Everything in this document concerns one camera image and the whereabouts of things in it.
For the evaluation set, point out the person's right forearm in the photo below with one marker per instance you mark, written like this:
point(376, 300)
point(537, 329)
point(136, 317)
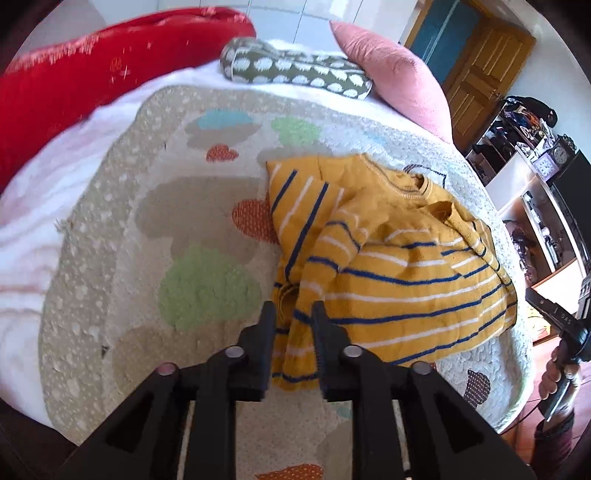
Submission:
point(554, 447)

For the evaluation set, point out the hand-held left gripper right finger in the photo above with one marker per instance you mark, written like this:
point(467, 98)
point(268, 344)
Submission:
point(319, 332)

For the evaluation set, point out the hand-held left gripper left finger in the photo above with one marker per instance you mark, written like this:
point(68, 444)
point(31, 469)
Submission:
point(263, 332)

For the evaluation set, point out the yellow striped knit sweater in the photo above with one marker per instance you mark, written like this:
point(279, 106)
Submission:
point(406, 277)

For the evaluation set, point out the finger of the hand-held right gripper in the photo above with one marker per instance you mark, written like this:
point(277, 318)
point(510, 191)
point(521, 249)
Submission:
point(540, 301)

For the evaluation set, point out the white wardrobe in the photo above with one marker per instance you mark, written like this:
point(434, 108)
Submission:
point(323, 18)

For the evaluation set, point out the person's right hand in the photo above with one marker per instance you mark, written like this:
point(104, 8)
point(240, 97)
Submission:
point(550, 374)

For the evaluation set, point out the cluttered white shelf unit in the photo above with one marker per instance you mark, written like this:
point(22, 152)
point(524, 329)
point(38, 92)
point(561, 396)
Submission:
point(521, 194)

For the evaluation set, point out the white square clock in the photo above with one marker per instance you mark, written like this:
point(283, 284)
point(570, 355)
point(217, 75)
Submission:
point(544, 167)

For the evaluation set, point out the brown wooden door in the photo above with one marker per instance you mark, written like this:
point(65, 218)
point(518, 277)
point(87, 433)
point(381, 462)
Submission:
point(485, 78)

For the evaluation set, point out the pink pillow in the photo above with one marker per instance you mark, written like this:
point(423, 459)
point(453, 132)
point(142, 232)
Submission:
point(401, 78)

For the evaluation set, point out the beige quilted dotted mat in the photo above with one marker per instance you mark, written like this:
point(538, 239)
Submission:
point(138, 184)

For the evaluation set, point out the green hedgehog print bolster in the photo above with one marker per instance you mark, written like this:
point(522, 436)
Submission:
point(286, 69)

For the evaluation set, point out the red patterned quilt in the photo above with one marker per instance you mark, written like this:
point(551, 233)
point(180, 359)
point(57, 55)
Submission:
point(69, 74)

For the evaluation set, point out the teal glass door panel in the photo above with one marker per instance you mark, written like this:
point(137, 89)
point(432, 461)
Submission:
point(443, 32)

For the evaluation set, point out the black alarm clock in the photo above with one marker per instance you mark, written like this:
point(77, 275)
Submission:
point(564, 150)

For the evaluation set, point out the black monitor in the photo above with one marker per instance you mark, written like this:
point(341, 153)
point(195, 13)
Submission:
point(577, 207)

